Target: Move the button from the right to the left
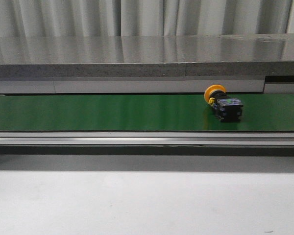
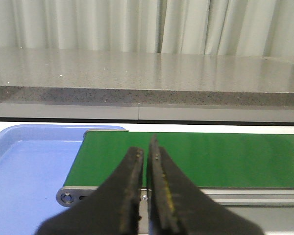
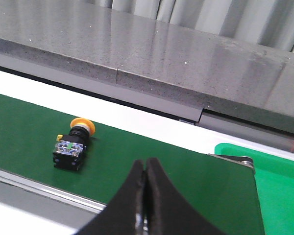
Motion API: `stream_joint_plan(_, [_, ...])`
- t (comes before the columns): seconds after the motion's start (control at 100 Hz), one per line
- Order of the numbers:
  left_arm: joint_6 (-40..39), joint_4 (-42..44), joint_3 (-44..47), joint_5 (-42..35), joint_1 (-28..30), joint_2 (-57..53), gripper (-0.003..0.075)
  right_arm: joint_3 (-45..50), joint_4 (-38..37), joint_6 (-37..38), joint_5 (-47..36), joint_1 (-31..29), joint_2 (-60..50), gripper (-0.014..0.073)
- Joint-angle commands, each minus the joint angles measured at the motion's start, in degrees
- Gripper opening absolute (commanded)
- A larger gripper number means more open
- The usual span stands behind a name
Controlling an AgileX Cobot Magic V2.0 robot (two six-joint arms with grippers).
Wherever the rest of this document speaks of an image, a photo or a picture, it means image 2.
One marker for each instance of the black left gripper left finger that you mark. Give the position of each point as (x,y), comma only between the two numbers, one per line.
(112,209)

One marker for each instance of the white pleated curtain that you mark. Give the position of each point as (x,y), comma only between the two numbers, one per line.
(223,27)

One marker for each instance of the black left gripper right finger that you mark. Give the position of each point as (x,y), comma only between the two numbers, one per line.
(177,207)

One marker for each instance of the blue plastic tray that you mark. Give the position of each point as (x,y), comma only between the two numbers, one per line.
(34,162)

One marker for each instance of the aluminium conveyor frame rail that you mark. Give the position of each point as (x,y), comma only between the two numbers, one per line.
(228,197)

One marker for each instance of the green conveyor belt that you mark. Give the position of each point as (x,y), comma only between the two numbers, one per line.
(208,159)

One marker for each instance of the grey speckled stone counter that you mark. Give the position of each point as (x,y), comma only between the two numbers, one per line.
(82,84)

